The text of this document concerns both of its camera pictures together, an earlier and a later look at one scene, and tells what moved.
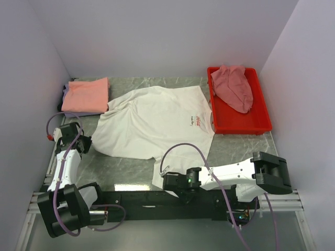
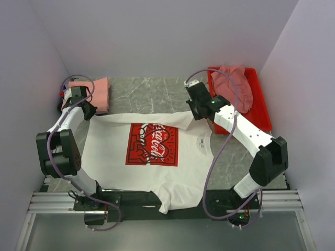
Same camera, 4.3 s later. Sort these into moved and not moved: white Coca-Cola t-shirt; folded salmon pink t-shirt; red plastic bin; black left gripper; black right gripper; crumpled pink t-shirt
Moved: black left gripper; white Coca-Cola t-shirt; black right gripper
Not moved: crumpled pink t-shirt; red plastic bin; folded salmon pink t-shirt
